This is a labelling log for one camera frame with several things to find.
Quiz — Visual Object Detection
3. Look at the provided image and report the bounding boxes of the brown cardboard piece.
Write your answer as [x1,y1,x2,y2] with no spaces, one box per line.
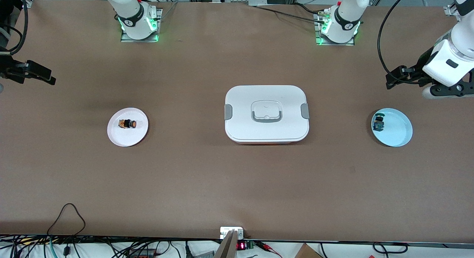
[295,243,323,258]

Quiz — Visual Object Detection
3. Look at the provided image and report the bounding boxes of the black orange power strip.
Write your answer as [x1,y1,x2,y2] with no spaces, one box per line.
[127,248,157,258]

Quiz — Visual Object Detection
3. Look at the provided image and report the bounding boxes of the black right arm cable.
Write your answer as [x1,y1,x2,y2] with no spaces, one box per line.
[0,0,29,56]

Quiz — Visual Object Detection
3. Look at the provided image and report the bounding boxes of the black braided cable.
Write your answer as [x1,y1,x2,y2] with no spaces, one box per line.
[255,6,327,22]

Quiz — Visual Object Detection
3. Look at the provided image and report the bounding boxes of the green blue switch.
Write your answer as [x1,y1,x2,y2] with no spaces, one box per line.
[372,113,386,132]

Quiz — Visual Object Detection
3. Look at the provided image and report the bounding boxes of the pink round plate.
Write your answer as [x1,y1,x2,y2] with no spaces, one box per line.
[107,108,149,147]

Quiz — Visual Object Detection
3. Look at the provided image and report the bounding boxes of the flat black cable loop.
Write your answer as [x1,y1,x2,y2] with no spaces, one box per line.
[373,242,409,254]

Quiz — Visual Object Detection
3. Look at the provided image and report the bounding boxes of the white lunch box grey clips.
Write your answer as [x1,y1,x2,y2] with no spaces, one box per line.
[224,85,310,145]

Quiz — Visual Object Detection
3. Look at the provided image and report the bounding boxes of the thin black cable loop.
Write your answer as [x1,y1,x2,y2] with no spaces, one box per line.
[47,203,87,237]

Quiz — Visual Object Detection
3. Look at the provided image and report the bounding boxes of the red clip leads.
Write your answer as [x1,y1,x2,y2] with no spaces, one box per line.
[255,241,283,258]

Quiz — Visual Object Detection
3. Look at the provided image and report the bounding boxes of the light blue round plate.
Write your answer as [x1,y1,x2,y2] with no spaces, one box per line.
[371,108,413,147]

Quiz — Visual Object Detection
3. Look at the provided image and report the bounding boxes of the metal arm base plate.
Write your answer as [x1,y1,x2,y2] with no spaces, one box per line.
[120,8,163,43]
[314,12,355,46]

